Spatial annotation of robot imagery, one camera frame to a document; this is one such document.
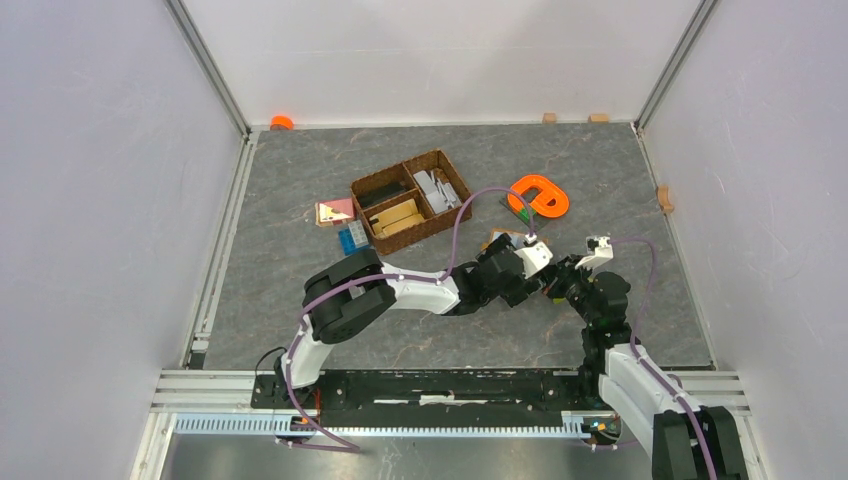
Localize silver cards pile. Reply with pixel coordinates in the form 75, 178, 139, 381
412, 170, 462, 214

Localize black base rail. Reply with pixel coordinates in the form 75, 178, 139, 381
250, 368, 621, 428

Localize gold VIP cards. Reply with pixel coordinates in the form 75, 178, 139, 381
369, 199, 425, 239

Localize black cards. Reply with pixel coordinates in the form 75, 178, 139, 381
356, 181, 408, 209

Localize yellow leather card holder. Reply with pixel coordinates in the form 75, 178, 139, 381
481, 228, 526, 250

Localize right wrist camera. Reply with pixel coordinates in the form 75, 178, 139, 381
576, 236, 614, 270

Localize orange tape roll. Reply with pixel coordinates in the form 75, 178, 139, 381
269, 115, 294, 130

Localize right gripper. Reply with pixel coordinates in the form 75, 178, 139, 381
538, 254, 597, 326

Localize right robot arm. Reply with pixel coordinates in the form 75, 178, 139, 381
544, 256, 749, 479

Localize wooden clip on wall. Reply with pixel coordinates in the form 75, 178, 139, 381
656, 185, 675, 215

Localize wooden block right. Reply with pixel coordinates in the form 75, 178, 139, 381
588, 113, 610, 123

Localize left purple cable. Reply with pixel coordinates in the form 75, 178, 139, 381
283, 187, 539, 453

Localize blue toy brick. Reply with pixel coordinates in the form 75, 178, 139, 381
338, 220, 370, 256

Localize brown woven basket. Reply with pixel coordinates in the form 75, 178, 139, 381
350, 149, 472, 255

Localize pink card box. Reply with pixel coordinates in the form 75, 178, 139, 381
315, 197, 356, 227

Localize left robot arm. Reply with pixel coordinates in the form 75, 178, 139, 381
275, 235, 554, 408

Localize orange plastic ring toy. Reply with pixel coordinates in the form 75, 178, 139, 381
506, 174, 570, 219

